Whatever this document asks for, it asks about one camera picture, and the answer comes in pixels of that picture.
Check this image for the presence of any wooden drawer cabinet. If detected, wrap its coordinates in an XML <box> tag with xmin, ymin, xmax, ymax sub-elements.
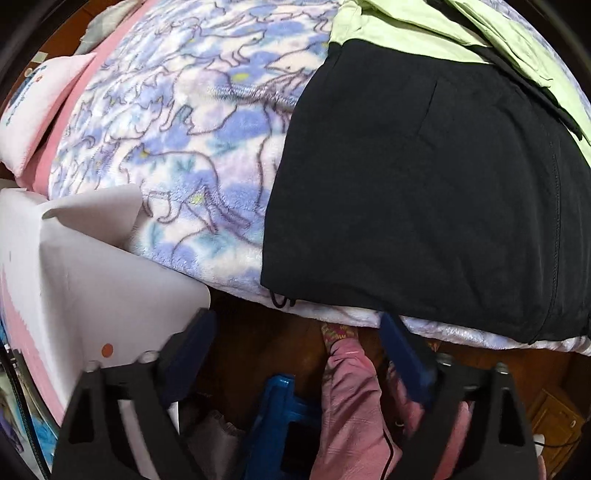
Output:
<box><xmin>526</xmin><ymin>388</ymin><xmax>587</xmax><ymax>457</ymax></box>

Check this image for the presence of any green and black hooded jacket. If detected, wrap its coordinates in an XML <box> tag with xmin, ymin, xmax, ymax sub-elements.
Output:
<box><xmin>261</xmin><ymin>0</ymin><xmax>591</xmax><ymax>344</ymax></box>

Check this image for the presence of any blue plastic stool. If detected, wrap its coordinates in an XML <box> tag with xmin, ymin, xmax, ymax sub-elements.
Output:
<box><xmin>240</xmin><ymin>374</ymin><xmax>324</xmax><ymax>480</ymax></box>

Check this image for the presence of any floral slipper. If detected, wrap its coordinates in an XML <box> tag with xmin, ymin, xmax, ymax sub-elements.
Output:
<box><xmin>321</xmin><ymin>323</ymin><xmax>361</xmax><ymax>356</ymax></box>

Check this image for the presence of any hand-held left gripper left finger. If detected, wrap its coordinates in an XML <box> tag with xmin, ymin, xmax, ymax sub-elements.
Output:
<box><xmin>53</xmin><ymin>307</ymin><xmax>218</xmax><ymax>480</ymax></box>

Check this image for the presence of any wooden headboard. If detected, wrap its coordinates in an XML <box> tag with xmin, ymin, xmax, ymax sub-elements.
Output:
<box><xmin>18</xmin><ymin>0</ymin><xmax>116</xmax><ymax>65</ymax></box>

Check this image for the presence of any pink bed sheet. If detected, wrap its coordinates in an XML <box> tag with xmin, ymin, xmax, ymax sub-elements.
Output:
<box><xmin>21</xmin><ymin>0</ymin><xmax>162</xmax><ymax>195</ymax></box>

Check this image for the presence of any person's right leg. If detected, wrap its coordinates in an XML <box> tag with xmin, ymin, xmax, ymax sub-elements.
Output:
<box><xmin>385</xmin><ymin>362</ymin><xmax>472</xmax><ymax>480</ymax></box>

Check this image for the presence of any white and pink cardboard box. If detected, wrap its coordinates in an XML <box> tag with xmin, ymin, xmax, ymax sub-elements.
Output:
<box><xmin>0</xmin><ymin>185</ymin><xmax>211</xmax><ymax>480</ymax></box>

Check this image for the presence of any pink and white printed pillow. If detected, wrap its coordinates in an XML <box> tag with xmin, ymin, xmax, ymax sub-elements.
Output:
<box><xmin>0</xmin><ymin>52</ymin><xmax>98</xmax><ymax>178</ymax></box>

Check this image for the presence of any purple cat print blanket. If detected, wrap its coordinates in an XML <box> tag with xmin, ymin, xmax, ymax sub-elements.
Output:
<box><xmin>48</xmin><ymin>0</ymin><xmax>591</xmax><ymax>356</ymax></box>

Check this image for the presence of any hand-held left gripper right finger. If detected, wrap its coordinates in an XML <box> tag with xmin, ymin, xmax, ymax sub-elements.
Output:
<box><xmin>379</xmin><ymin>313</ymin><xmax>540</xmax><ymax>480</ymax></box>

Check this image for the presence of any white grey cloth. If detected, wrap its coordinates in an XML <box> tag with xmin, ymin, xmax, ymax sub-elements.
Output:
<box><xmin>189</xmin><ymin>411</ymin><xmax>245</xmax><ymax>455</ymax></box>

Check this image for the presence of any grey star pillow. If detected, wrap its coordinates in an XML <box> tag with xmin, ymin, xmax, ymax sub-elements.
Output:
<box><xmin>74</xmin><ymin>0</ymin><xmax>148</xmax><ymax>56</ymax></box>

